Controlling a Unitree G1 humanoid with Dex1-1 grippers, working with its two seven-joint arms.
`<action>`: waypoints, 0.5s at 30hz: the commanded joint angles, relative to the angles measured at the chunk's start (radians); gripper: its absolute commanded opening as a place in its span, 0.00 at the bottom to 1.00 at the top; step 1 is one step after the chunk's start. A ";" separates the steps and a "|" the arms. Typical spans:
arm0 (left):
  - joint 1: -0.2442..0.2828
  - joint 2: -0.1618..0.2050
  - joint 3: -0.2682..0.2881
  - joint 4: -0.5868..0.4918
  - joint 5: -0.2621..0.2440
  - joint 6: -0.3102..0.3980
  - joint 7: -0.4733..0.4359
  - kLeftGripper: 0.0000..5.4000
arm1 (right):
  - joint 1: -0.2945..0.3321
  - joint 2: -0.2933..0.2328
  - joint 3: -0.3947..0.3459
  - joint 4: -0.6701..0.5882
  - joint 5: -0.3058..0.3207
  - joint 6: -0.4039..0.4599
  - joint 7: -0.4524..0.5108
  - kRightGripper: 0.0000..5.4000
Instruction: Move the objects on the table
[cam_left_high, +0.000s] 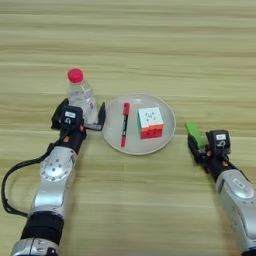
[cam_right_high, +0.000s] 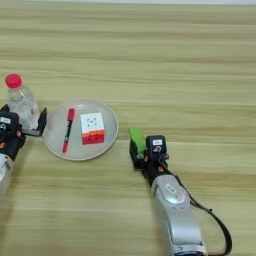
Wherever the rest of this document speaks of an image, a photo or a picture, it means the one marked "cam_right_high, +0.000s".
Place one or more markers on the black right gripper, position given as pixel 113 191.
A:
pixel 155 168

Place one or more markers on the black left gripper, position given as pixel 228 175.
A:
pixel 11 145

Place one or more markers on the green block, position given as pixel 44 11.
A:
pixel 137 138

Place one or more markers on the clear bottle with red cap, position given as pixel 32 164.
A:
pixel 21 100

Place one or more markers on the round beige plate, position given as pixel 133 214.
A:
pixel 53 133

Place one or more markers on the red and black marker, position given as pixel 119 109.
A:
pixel 68 131

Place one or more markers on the colourful puzzle cube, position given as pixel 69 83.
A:
pixel 91 125

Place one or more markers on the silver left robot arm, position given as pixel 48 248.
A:
pixel 5 173

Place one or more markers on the left gripper labelled black box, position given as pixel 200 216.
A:
pixel 8 122

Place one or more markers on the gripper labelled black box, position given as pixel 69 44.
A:
pixel 156 145
pixel 8 122

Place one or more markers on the right gripper labelled black box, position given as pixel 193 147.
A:
pixel 156 145

